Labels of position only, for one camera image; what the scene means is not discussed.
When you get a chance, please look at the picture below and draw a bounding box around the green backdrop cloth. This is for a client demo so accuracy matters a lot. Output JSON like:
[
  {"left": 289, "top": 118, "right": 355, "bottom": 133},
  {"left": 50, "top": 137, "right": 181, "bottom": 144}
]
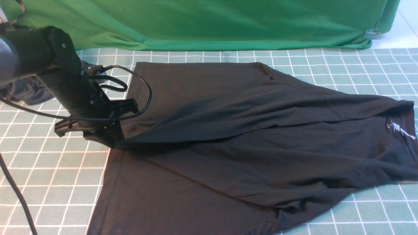
[{"left": 1, "top": 0, "right": 400, "bottom": 52}]

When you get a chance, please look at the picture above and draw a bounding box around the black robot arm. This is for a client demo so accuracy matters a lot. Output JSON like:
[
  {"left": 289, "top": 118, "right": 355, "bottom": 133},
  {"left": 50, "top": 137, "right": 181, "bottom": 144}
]
[{"left": 1, "top": 26, "right": 152, "bottom": 140}]

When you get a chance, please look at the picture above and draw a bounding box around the checkered green tablecloth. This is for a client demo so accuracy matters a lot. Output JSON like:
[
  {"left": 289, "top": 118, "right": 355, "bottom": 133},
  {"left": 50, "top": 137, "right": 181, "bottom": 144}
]
[{"left": 0, "top": 49, "right": 417, "bottom": 235}]

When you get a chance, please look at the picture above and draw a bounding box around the metal binder clip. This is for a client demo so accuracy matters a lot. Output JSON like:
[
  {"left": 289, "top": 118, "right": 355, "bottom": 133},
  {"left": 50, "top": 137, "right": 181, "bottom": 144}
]
[{"left": 363, "top": 28, "right": 380, "bottom": 41}]

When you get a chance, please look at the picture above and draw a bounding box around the gray long-sleeved shirt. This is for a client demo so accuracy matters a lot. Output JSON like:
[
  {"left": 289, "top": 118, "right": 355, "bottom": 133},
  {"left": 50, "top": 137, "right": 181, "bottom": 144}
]
[{"left": 87, "top": 62, "right": 417, "bottom": 235}]

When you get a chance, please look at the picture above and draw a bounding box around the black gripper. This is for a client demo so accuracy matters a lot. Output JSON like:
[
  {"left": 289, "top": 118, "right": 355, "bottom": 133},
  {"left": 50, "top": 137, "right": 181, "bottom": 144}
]
[{"left": 39, "top": 70, "right": 139, "bottom": 137}]

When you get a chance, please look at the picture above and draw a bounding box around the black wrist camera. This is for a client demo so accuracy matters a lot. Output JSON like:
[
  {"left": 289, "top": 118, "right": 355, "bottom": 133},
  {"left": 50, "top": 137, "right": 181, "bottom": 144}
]
[{"left": 81, "top": 60, "right": 106, "bottom": 76}]

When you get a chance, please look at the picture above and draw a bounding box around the black cable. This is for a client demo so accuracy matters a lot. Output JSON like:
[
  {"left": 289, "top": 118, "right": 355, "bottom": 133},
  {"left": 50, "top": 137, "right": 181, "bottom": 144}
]
[{"left": 0, "top": 0, "right": 153, "bottom": 235}]

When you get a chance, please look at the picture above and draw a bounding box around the crumpled dark gray garment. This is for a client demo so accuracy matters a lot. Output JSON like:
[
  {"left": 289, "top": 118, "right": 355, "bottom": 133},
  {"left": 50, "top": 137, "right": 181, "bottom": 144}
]
[{"left": 0, "top": 76, "right": 54, "bottom": 106}]

